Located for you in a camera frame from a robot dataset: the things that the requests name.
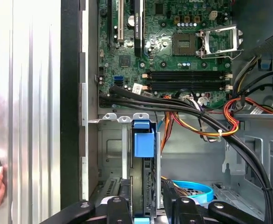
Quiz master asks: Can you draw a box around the black expansion slot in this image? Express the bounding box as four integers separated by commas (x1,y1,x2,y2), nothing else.
107,0,113,47

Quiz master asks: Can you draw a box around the white expansion slot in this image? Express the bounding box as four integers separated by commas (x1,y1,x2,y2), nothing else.
117,0,124,46

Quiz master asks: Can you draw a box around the black cable bundle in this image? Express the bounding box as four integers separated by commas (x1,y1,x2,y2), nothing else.
98,84,273,224

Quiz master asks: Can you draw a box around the orange red wire bundle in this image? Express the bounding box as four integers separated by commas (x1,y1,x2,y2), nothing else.
158,97,273,150

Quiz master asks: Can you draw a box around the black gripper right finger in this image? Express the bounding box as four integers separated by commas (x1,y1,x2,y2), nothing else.
162,180,262,224

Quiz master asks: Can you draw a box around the hard disk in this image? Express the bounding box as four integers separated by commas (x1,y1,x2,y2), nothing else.
128,119,157,224

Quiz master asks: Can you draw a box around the black PC case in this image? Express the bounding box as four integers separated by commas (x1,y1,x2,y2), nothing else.
61,0,273,224

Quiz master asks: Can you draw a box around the grey power supply unit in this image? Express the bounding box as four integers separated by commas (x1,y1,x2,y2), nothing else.
231,0,273,58

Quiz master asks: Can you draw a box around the CPU socket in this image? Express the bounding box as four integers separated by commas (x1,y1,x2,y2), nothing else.
173,32,197,56

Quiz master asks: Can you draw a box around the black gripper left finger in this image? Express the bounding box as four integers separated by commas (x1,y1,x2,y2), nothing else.
40,178,133,224

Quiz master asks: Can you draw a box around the metal socket cover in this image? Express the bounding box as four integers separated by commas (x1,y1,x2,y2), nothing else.
198,23,244,58

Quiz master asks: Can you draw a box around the locking lever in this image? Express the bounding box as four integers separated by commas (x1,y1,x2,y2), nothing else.
199,48,244,61

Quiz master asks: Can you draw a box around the black graphics card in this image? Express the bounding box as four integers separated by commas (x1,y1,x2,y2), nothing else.
131,0,145,56

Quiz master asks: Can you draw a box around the green motherboard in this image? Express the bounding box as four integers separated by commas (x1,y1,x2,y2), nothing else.
96,0,234,109

